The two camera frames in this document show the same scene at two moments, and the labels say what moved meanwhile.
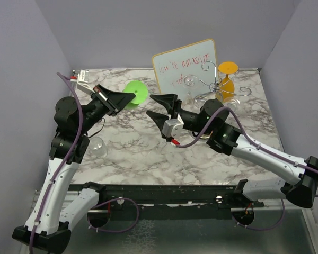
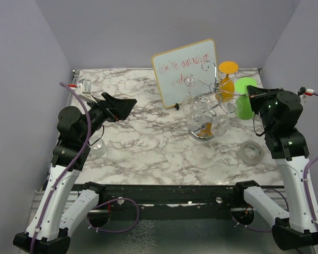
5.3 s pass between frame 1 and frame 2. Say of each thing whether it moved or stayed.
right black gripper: moved
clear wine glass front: stayed
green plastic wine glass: moved
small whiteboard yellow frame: stayed
